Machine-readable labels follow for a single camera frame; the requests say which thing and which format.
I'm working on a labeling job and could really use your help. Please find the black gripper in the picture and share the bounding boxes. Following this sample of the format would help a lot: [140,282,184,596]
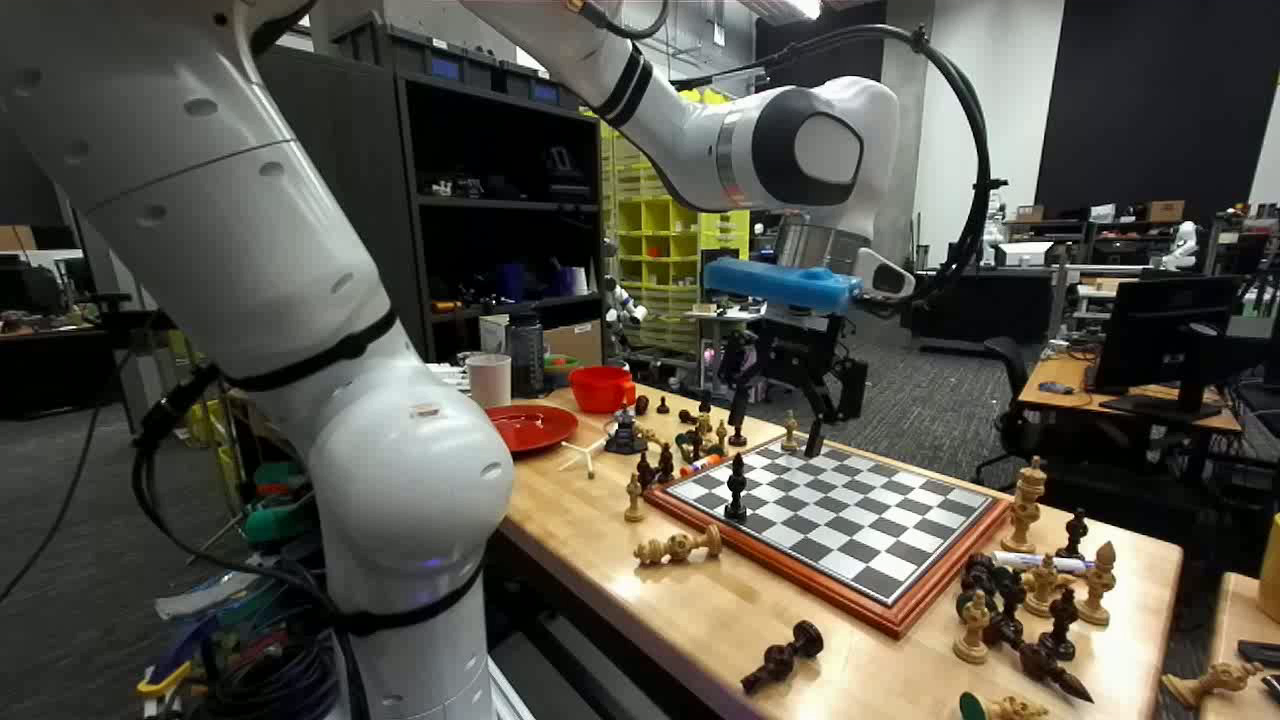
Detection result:
[722,308,874,461]

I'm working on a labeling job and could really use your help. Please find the tall tan chess piece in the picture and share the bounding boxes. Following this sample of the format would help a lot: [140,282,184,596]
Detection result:
[1007,455,1052,554]

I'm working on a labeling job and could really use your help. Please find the tan piece with green base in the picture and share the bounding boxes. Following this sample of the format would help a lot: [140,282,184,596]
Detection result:
[957,688,1057,720]

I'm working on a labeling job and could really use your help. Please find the red plastic bowl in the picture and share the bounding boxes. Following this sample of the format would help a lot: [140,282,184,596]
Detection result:
[568,366,640,421]

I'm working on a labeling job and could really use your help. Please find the small white object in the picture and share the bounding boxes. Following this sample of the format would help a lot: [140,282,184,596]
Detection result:
[555,442,604,486]

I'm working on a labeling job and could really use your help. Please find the yellow storage bin stack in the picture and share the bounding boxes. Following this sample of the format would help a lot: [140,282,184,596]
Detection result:
[596,83,758,361]

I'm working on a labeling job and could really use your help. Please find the brown cardboard box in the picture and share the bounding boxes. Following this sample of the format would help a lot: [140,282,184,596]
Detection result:
[539,319,608,375]

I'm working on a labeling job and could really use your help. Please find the black cabinet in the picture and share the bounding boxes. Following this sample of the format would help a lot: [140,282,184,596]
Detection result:
[905,258,1061,354]

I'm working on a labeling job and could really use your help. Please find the black office chair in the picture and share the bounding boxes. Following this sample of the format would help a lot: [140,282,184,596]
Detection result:
[971,331,1057,493]

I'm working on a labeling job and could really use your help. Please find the red plastic plate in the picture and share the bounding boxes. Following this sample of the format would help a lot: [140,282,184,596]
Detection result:
[484,400,586,461]

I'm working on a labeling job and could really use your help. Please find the dark tumbler bottle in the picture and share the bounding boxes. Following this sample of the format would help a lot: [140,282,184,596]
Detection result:
[504,308,551,400]

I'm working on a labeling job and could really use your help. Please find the white glue stick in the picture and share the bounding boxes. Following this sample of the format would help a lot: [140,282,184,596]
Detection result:
[991,547,1098,575]

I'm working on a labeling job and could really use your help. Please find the wooden office desk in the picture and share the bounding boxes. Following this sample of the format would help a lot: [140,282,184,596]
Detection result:
[1016,350,1251,442]

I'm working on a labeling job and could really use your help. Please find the white plastic cup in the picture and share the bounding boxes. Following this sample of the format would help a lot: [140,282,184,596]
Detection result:
[463,350,517,414]

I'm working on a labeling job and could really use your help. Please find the black metal shelf unit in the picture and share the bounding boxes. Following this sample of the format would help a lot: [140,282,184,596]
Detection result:
[256,25,614,371]

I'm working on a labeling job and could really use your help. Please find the black computer monitor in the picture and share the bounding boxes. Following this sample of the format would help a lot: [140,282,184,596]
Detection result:
[1092,271,1248,400]

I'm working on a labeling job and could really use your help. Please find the dark cluttered workbench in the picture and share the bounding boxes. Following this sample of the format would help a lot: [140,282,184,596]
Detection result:
[0,216,135,423]

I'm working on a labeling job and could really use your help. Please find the black white chessboard, red frame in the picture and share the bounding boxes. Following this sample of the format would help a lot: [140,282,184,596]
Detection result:
[646,437,1016,639]

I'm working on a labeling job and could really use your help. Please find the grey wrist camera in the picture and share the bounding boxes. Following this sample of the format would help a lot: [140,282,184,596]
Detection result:
[851,243,921,308]

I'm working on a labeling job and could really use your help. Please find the black robot cable hose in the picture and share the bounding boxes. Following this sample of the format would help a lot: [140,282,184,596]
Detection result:
[674,16,1004,284]

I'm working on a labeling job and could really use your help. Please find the tangled coloured cable bundle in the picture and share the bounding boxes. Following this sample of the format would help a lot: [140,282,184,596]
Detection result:
[123,357,351,720]

